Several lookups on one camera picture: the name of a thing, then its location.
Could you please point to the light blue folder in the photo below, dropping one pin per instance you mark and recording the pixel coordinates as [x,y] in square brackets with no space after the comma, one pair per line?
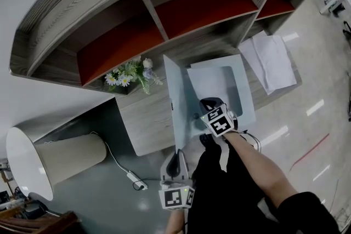
[178,107]

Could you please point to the person's black trousers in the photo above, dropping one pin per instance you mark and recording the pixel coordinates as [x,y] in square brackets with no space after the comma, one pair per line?
[219,194]

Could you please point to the grey wooden desk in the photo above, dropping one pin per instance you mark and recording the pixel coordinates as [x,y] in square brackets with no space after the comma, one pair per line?
[148,123]

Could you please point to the person's black shirt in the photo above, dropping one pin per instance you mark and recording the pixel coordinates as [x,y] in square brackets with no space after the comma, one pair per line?
[307,213]

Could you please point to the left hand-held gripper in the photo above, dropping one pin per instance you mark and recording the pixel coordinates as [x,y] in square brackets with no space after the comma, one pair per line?
[175,197]

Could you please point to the person's right forearm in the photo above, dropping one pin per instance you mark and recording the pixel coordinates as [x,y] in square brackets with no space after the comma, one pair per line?
[260,167]

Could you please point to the person's left forearm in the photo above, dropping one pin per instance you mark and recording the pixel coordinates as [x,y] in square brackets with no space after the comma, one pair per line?
[175,222]

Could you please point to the white vase with flowers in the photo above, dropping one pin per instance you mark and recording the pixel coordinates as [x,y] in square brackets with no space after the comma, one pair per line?
[129,75]

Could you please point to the white A4 paper sheet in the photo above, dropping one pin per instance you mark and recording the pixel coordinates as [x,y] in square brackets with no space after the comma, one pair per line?
[248,54]
[274,63]

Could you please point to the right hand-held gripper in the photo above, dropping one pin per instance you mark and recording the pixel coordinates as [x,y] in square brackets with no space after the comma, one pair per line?
[220,124]

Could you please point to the black office chair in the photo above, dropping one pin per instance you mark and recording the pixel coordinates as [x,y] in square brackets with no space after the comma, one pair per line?
[346,28]

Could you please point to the white power strip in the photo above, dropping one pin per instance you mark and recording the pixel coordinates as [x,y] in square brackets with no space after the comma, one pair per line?
[137,179]

